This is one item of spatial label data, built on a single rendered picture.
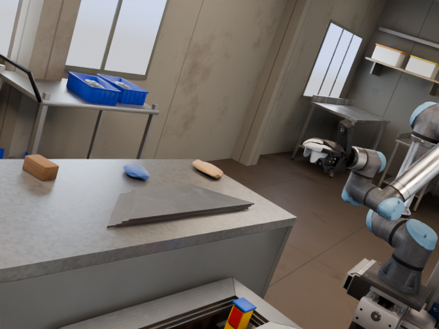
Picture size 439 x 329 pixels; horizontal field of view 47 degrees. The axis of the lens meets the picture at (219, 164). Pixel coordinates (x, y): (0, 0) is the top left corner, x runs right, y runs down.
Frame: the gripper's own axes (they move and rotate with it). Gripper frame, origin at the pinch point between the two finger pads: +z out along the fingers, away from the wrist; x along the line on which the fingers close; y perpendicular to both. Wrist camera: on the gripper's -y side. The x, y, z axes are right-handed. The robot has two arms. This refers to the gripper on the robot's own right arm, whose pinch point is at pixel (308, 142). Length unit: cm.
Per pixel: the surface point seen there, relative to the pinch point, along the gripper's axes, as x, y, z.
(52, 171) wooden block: 41, 43, 57
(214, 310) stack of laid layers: -5, 63, 8
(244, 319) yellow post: -12, 60, 2
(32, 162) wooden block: 45, 43, 63
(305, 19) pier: 414, -1, -328
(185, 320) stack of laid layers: -9, 62, 22
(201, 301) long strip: -3, 60, 14
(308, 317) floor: 73, 157, -158
